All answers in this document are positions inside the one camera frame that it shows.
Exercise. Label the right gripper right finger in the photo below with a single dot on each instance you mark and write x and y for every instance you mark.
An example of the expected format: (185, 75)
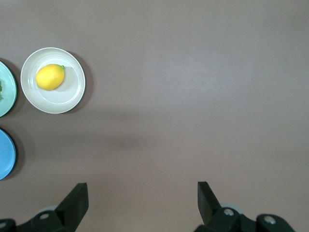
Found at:
(210, 207)

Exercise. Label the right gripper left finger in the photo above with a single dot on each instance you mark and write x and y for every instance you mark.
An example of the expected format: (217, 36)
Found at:
(72, 205)

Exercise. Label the yellow lemon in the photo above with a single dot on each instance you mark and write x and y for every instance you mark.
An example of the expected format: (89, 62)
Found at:
(50, 76)

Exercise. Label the green lettuce leaf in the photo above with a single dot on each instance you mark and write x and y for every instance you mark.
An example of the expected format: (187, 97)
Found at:
(1, 89)

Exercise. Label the blue plate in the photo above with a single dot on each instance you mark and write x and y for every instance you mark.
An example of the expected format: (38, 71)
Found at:
(6, 154)

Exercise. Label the beige plate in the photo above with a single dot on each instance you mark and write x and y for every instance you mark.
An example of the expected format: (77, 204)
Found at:
(65, 96)

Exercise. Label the light green plate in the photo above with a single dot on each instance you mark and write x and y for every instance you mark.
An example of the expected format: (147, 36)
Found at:
(8, 96)

